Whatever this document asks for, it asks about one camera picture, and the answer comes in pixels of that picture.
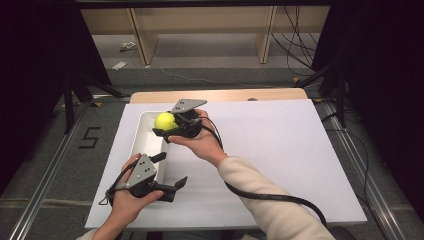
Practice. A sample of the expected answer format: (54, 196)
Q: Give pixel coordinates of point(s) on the white plastic tray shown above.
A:
(148, 143)

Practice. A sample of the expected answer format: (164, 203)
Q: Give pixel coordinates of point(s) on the person's left hand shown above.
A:
(125, 206)

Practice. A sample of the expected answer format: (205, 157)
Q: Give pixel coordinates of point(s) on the person's right hand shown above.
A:
(203, 143)

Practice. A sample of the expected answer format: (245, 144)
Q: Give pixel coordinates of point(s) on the light wooden table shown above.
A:
(233, 95)

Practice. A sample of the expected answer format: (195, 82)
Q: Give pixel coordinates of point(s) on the beige wooden desk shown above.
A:
(200, 20)

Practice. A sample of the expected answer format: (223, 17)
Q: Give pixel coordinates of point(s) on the white paper scrap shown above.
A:
(119, 65)

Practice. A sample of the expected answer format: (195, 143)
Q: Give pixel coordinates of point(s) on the white board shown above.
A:
(283, 140)

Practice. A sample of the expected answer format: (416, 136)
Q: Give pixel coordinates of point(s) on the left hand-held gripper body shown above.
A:
(141, 173)

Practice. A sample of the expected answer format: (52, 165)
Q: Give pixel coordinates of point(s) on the small grey floor box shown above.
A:
(128, 46)

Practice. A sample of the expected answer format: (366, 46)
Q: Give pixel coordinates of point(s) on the black metal stand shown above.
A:
(68, 100)
(340, 96)

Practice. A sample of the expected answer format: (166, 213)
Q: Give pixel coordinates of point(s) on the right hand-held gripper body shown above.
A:
(190, 123)

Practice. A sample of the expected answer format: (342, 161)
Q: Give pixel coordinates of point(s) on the yellow tennis ball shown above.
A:
(165, 121)

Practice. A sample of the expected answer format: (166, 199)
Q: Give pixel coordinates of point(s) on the metal floor rail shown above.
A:
(363, 173)
(43, 180)

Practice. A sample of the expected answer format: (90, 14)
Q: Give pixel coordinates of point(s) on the black curtain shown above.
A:
(383, 83)
(33, 66)

